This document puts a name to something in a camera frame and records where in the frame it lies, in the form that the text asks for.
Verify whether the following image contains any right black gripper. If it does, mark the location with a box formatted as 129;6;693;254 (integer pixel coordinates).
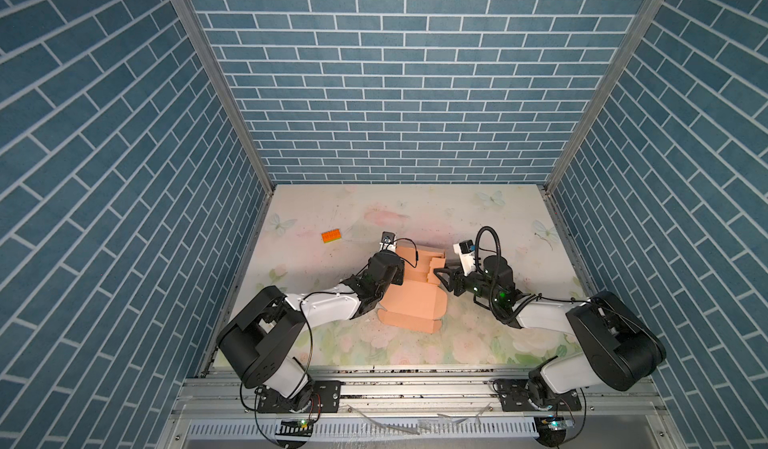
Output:
433;262;499;306

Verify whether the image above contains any pink cardboard paper box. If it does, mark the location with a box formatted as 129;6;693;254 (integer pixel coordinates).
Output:
377;245;448;334

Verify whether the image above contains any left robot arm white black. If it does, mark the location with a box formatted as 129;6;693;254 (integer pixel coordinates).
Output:
216;249;406;405

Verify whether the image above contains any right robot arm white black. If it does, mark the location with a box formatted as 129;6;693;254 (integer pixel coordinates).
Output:
433;256;666;410

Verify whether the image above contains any small orange tag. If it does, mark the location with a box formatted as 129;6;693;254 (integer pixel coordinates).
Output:
321;229;342;244

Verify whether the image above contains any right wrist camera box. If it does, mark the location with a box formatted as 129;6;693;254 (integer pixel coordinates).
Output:
453;240;477;276

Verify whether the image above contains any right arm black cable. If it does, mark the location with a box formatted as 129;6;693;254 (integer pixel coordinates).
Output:
472;225;541;324

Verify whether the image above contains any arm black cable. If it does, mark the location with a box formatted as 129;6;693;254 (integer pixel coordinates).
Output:
472;225;541;324
238;289;361;414

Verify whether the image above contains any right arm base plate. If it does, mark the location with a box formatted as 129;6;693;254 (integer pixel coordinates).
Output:
490;379;582;412

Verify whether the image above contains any aluminium front rail frame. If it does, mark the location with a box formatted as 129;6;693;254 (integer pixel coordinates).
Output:
159;369;683;448

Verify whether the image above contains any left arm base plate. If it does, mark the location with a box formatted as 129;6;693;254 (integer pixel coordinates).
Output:
257;380;342;415

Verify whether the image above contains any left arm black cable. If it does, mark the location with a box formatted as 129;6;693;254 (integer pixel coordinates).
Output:
238;289;361;414

